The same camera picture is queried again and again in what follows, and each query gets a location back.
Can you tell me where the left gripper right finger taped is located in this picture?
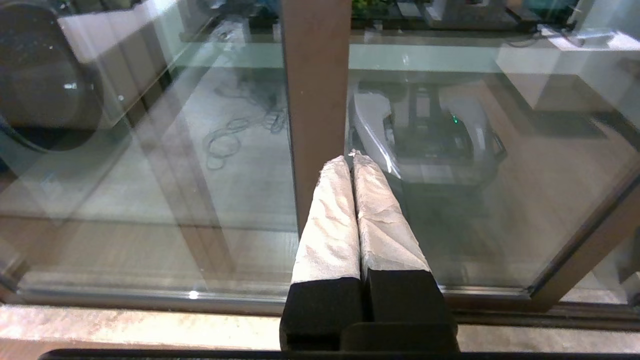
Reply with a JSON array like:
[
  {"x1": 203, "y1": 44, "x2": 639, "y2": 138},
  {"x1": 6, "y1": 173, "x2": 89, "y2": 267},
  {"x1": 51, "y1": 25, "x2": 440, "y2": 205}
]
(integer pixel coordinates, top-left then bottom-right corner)
[{"x1": 351, "y1": 150, "x2": 458, "y2": 327}]

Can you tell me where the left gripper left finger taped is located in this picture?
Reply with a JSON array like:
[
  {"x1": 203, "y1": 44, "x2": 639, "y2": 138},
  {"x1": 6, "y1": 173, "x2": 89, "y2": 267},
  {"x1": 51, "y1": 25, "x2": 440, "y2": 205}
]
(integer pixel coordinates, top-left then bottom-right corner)
[{"x1": 279, "y1": 155, "x2": 368, "y2": 351}]

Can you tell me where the brown framed sliding glass door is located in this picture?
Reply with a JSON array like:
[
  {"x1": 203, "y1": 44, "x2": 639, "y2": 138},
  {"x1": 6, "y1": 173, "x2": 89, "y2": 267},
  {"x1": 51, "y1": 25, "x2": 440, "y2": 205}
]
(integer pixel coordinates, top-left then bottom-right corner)
[{"x1": 345, "y1": 0, "x2": 640, "y2": 313}]

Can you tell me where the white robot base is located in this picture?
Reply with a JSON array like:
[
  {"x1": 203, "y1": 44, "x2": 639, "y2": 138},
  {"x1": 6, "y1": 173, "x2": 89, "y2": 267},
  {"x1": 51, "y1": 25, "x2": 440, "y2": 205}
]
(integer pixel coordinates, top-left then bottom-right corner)
[{"x1": 350, "y1": 80, "x2": 507, "y2": 187}]

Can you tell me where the brown framed fixed glass door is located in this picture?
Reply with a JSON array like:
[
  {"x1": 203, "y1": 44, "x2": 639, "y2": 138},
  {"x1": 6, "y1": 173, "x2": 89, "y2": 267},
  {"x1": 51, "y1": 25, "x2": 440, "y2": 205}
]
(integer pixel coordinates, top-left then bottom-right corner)
[{"x1": 0, "y1": 0, "x2": 353, "y2": 306}]

